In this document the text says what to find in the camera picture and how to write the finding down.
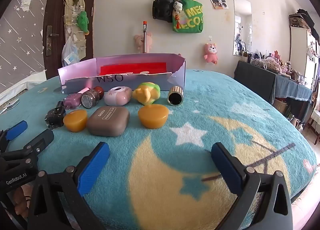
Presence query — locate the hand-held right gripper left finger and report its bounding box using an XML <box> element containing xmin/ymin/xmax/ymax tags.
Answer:
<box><xmin>27</xmin><ymin>141</ymin><xmax>111</xmax><ymax>230</ymax></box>

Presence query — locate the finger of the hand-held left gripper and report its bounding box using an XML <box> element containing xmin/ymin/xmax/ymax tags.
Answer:
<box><xmin>0</xmin><ymin>129</ymin><xmax>55</xmax><ymax>168</ymax></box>
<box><xmin>0</xmin><ymin>120</ymin><xmax>28</xmax><ymax>153</ymax></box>

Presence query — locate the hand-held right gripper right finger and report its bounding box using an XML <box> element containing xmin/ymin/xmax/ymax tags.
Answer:
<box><xmin>211</xmin><ymin>142</ymin><xmax>293</xmax><ymax>230</ymax></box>

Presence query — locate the black nail polish bottle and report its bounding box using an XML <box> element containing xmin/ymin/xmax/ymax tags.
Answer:
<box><xmin>44</xmin><ymin>100</ymin><xmax>67</xmax><ymax>130</ymax></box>

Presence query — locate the amber round jar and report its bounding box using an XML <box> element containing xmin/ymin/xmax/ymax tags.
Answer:
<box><xmin>63</xmin><ymin>109</ymin><xmax>88</xmax><ymax>133</ymax></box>
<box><xmin>138</xmin><ymin>104</ymin><xmax>170</xmax><ymax>129</ymax></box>

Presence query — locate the pink nail polish bottle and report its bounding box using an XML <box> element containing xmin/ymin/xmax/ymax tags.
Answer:
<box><xmin>62</xmin><ymin>87</ymin><xmax>91</xmax><ymax>110</ymax></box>

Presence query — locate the brown eye shadow case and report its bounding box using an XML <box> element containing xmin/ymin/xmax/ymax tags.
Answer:
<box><xmin>86</xmin><ymin>106</ymin><xmax>130</xmax><ymax>137</ymax></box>

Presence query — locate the glitter nail polish bottle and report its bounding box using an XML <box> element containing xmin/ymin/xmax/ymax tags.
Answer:
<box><xmin>81</xmin><ymin>86</ymin><xmax>105</xmax><ymax>109</ymax></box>

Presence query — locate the pink round compact case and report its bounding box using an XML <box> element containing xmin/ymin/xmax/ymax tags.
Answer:
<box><xmin>104</xmin><ymin>86</ymin><xmax>132</xmax><ymax>106</ymax></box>

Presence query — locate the gold studded tube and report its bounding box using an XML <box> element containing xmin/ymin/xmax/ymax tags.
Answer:
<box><xmin>167</xmin><ymin>86</ymin><xmax>185</xmax><ymax>106</ymax></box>

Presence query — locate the green yellow toy figure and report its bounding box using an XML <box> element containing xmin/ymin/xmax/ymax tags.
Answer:
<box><xmin>132</xmin><ymin>82</ymin><xmax>161</xmax><ymax>105</ymax></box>

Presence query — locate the purple cardboard box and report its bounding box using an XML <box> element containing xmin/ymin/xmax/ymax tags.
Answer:
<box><xmin>57</xmin><ymin>53</ymin><xmax>187</xmax><ymax>94</ymax></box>

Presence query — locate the white plastic sheet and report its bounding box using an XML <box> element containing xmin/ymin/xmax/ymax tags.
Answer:
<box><xmin>0</xmin><ymin>80</ymin><xmax>45</xmax><ymax>110</ymax></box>

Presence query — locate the teal printed blanket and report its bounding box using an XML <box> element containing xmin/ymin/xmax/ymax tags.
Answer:
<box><xmin>0</xmin><ymin>69</ymin><xmax>318</xmax><ymax>230</ymax></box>

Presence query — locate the clear plastic bag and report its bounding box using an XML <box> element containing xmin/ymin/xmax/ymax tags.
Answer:
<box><xmin>61</xmin><ymin>35</ymin><xmax>80</xmax><ymax>67</ymax></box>

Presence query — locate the black cloth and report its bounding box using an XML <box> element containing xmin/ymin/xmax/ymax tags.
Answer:
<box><xmin>234</xmin><ymin>60</ymin><xmax>277</xmax><ymax>105</ymax></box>

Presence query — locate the blue grey tablecloth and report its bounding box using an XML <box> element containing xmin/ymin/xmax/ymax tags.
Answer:
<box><xmin>275</xmin><ymin>72</ymin><xmax>313</xmax><ymax>120</ymax></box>

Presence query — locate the pink fox plush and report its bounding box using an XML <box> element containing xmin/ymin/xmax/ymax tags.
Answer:
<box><xmin>203</xmin><ymin>42</ymin><xmax>218</xmax><ymax>65</ymax></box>

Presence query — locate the beige hanging organizer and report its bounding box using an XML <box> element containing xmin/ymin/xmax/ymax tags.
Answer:
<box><xmin>62</xmin><ymin>0</ymin><xmax>87</xmax><ymax>60</ymax></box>

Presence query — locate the green dinosaur plush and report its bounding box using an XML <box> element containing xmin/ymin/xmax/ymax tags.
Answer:
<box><xmin>76</xmin><ymin>10</ymin><xmax>90</xmax><ymax>36</ymax></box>

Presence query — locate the dark brown door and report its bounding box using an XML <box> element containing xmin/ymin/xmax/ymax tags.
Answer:
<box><xmin>43</xmin><ymin>0</ymin><xmax>100</xmax><ymax>80</ymax></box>

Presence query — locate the pink pig plush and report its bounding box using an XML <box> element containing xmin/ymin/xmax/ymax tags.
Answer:
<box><xmin>134</xmin><ymin>32</ymin><xmax>153</xmax><ymax>53</ymax></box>

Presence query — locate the mop pole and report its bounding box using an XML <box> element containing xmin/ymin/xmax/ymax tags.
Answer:
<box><xmin>142</xmin><ymin>21</ymin><xmax>148</xmax><ymax>53</ymax></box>

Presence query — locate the green tote bag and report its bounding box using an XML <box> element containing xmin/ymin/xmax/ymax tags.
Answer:
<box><xmin>172</xmin><ymin>0</ymin><xmax>204</xmax><ymax>34</ymax></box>

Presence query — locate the black backpack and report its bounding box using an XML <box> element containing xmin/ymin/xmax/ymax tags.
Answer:
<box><xmin>152</xmin><ymin>0</ymin><xmax>175</xmax><ymax>23</ymax></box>

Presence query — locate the metal door handle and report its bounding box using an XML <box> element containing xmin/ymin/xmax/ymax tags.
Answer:
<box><xmin>46</xmin><ymin>25</ymin><xmax>59</xmax><ymax>56</ymax></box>

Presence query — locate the wall mirror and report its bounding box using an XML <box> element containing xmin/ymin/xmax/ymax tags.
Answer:
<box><xmin>233</xmin><ymin>0</ymin><xmax>252</xmax><ymax>58</ymax></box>

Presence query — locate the white plush keychain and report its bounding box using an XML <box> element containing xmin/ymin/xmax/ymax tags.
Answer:
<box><xmin>173</xmin><ymin>0</ymin><xmax>185</xmax><ymax>15</ymax></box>

